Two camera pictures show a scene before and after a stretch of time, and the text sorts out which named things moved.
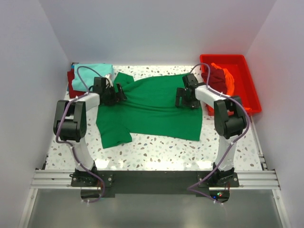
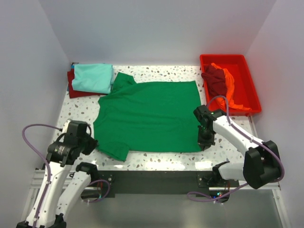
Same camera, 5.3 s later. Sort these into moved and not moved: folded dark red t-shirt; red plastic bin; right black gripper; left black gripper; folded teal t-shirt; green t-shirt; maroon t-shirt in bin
Moved: green t-shirt; left black gripper; right black gripper
Not moved: folded teal t-shirt; red plastic bin; maroon t-shirt in bin; folded dark red t-shirt
